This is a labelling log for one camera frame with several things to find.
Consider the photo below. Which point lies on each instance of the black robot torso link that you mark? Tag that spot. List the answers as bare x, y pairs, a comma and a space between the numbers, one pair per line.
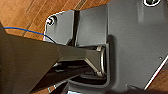
33, 60

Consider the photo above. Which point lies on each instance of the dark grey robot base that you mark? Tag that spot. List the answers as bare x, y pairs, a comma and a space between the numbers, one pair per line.
133, 43

